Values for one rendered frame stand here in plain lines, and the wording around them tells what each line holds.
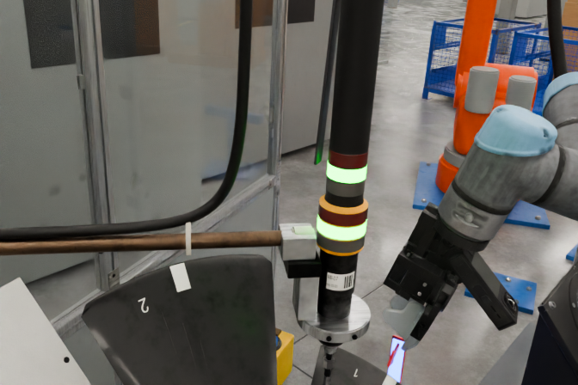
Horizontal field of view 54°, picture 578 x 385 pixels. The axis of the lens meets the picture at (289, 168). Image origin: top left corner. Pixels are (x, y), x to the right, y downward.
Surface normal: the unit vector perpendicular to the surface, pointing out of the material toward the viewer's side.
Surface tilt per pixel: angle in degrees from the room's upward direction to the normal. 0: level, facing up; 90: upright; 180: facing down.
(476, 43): 96
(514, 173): 95
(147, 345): 48
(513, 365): 0
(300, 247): 90
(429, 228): 90
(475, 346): 0
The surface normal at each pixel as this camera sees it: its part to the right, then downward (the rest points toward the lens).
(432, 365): 0.05, -0.93
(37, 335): 0.72, -0.44
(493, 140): -0.80, -0.02
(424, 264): 0.31, -0.83
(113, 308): 0.23, -0.34
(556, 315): 0.58, -0.43
